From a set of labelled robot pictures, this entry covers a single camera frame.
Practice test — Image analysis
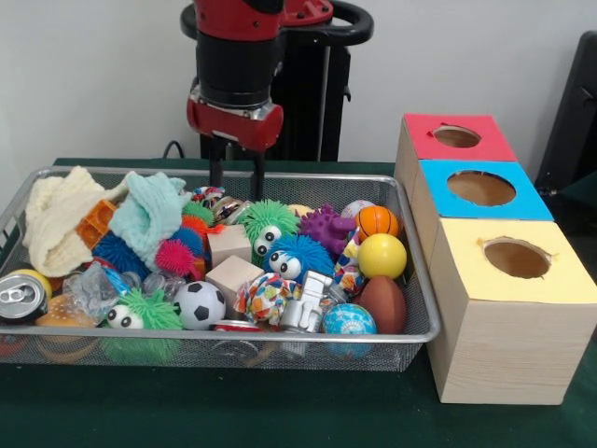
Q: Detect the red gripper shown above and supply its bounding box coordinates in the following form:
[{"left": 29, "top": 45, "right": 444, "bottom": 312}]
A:
[{"left": 187, "top": 95, "right": 285, "bottom": 201}]

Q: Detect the light blue waffle cloth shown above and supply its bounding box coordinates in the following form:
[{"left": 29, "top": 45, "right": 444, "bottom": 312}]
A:
[{"left": 109, "top": 171, "right": 191, "bottom": 270}]

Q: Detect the purple spiky toy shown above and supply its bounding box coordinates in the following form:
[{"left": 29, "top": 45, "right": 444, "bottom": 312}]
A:
[{"left": 298, "top": 203, "right": 358, "bottom": 260}]

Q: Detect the cream waffle cloth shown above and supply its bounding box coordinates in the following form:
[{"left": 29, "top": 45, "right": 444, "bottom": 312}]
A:
[{"left": 22, "top": 165, "right": 127, "bottom": 276}]

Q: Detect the wooden box with three holes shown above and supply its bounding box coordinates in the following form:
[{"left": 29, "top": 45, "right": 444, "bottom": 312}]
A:
[{"left": 394, "top": 113, "right": 597, "bottom": 405}]

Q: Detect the green spiky toy with eyes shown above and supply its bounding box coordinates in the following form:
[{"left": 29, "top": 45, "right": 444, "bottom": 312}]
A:
[
  {"left": 103, "top": 287, "right": 184, "bottom": 330},
  {"left": 240, "top": 199, "right": 300, "bottom": 270}
]

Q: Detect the blue spiky ball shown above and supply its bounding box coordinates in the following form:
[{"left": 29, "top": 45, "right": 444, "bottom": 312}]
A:
[{"left": 263, "top": 234, "right": 336, "bottom": 281}]

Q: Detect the black and white soccer ball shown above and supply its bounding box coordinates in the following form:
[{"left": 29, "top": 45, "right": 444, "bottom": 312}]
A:
[{"left": 174, "top": 280, "right": 228, "bottom": 331}]

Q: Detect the orange toy basketball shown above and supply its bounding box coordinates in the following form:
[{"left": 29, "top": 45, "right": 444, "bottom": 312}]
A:
[{"left": 354, "top": 204, "right": 401, "bottom": 239}]

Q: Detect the yellow ball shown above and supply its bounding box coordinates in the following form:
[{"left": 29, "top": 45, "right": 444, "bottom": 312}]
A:
[{"left": 357, "top": 232, "right": 408, "bottom": 280}]

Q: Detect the blue globe ball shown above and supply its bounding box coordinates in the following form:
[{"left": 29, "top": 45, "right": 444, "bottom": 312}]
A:
[{"left": 322, "top": 302, "right": 378, "bottom": 335}]

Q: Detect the brown toy football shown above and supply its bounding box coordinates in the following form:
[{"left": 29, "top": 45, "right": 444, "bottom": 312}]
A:
[{"left": 357, "top": 275, "right": 408, "bottom": 335}]

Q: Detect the dark green table cloth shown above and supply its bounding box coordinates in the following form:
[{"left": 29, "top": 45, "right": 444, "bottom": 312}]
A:
[{"left": 0, "top": 157, "right": 597, "bottom": 448}]

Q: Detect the black chair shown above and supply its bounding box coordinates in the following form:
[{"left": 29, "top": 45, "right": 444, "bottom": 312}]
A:
[{"left": 535, "top": 30, "right": 597, "bottom": 192}]

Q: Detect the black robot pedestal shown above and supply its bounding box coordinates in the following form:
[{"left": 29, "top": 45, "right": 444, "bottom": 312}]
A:
[{"left": 180, "top": 0, "right": 374, "bottom": 162}]

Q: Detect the wire mesh bin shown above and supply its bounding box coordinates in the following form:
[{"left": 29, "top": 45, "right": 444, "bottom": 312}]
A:
[{"left": 0, "top": 166, "right": 443, "bottom": 372}]

